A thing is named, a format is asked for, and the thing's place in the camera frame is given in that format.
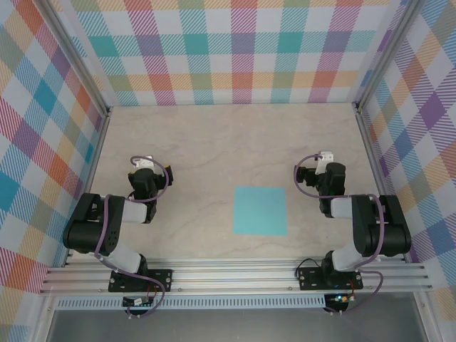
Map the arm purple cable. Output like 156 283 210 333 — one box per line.
94 155 170 318
294 152 386 316

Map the light blue cloth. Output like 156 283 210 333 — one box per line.
232 186 289 236

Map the aluminium side rail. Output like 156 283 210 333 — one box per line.
354 103 409 264
62 106 113 268

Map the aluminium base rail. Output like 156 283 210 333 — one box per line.
38 258 434 295

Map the aluminium frame post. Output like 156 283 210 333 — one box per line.
352 0 427 113
37 0 111 118

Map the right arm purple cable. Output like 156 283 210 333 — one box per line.
294 152 386 316

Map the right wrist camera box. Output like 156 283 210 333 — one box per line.
297 165 318 188

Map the perforated cable tray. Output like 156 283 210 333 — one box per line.
55 294 327 310

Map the right white camera bracket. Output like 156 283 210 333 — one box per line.
318 151 336 175

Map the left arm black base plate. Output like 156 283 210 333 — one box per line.
108 269 174 294

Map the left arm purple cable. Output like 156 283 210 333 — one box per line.
94 155 170 318

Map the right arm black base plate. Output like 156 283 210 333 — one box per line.
297 266 364 291

